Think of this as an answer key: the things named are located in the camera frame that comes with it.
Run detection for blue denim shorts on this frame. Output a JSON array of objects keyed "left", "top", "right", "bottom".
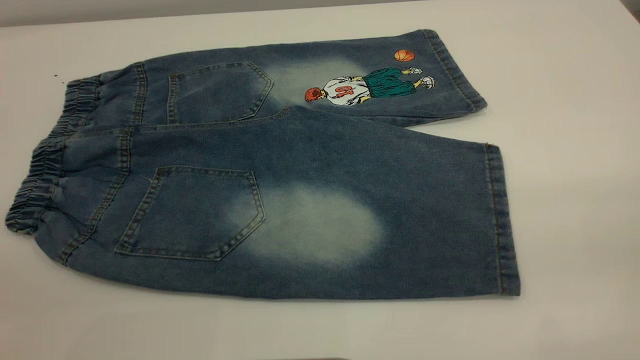
[{"left": 5, "top": 29, "right": 522, "bottom": 301}]

